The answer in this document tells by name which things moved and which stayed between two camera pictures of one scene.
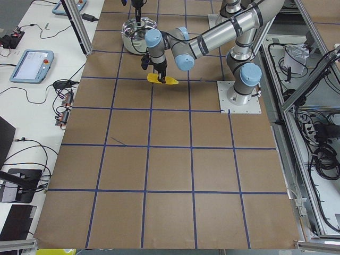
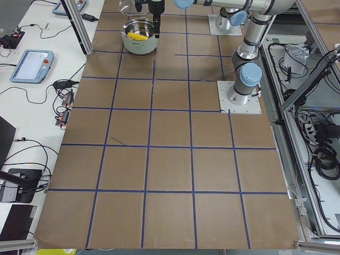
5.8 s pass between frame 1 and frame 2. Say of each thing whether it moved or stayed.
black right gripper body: stayed
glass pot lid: moved
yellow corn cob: moved
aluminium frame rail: stayed
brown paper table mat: stayed
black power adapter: stayed
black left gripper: moved
